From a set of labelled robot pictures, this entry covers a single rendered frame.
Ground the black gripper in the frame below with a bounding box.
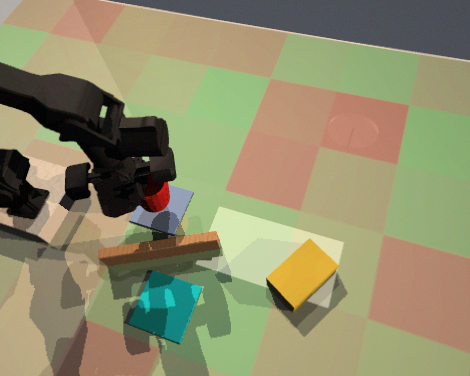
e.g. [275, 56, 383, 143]
[65, 147, 177, 201]

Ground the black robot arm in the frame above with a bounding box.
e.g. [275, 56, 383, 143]
[0, 62, 169, 219]

